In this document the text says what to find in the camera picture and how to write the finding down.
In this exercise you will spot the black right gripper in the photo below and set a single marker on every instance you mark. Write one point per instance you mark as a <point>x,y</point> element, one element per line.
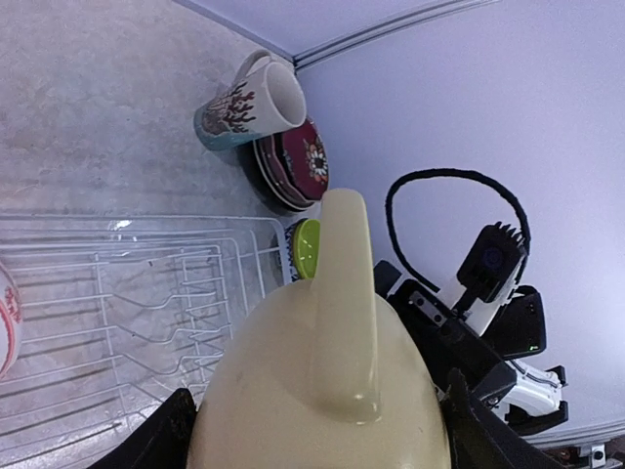
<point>444,341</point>

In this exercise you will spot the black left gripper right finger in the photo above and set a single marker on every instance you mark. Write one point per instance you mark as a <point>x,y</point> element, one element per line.
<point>479,438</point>

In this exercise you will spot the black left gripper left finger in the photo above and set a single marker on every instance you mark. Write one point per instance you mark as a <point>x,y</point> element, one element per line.
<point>162,441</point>

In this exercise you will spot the pale yellow cup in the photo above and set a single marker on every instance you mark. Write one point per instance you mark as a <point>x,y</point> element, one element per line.
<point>322,373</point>

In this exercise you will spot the lime green bowl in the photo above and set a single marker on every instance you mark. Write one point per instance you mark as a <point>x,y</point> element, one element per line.
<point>305,245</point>

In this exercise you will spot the blue white patterned bowl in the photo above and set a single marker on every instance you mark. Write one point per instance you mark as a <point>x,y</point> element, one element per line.
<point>290,234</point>

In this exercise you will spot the white red patterned bowl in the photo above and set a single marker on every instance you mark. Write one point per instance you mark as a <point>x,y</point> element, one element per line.
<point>11,323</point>

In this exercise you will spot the pink polka dot plate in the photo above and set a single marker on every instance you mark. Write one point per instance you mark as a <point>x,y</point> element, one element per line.
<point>274,170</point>

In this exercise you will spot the large black round plate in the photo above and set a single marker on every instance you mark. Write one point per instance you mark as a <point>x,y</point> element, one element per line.
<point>268,190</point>

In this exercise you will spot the teal patterned cup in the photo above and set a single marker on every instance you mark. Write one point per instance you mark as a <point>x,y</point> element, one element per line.
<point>263,99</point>

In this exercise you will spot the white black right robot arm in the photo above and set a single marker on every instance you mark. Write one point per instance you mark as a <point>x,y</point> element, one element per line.
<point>528,400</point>

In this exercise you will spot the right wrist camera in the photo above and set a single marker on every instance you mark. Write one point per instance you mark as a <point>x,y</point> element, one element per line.
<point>488,276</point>

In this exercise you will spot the white wire dish rack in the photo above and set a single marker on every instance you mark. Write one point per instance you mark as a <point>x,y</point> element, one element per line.
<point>119,313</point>

